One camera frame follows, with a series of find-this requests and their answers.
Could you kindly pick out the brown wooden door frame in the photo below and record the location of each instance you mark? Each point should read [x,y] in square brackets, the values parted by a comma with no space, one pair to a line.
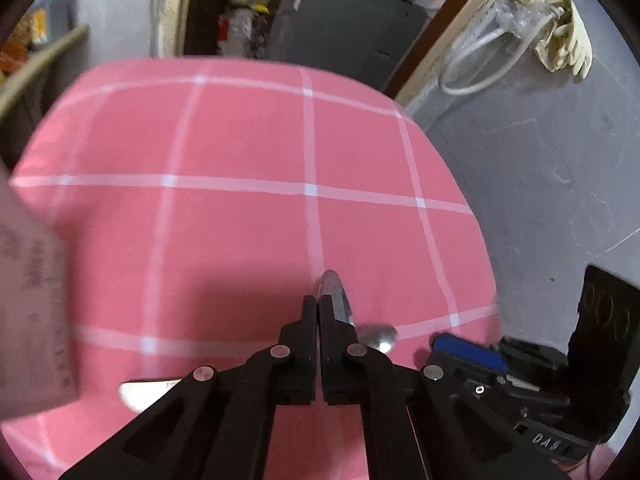
[440,45]

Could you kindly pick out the clear plastic bag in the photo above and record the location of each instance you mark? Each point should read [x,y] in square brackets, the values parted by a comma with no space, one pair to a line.
[520,12]

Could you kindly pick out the silver spoon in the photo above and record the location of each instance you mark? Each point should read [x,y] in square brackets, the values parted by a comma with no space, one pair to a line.
[380,337]
[337,300]

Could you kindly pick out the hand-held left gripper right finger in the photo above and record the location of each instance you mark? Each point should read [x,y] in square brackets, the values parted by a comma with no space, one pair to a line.
[332,370]

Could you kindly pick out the clear plastic bottle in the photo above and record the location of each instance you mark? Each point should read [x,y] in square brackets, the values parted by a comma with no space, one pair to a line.
[240,27]

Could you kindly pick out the orange seasoning packet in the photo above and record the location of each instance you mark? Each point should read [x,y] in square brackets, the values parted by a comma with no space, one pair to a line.
[20,45]

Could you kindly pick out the grey cabinet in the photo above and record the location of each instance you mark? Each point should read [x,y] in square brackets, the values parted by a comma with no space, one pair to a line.
[345,25]

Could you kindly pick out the pink checked tablecloth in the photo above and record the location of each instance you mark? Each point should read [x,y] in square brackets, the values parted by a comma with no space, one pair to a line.
[225,210]

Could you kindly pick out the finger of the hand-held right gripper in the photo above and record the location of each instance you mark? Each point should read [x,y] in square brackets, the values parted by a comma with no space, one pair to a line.
[465,349]
[505,390]

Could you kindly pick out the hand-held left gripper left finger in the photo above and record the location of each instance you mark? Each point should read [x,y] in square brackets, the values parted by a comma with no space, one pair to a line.
[307,360]

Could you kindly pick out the pale wooden door frame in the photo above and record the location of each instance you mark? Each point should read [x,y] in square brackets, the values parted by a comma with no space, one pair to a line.
[170,5]

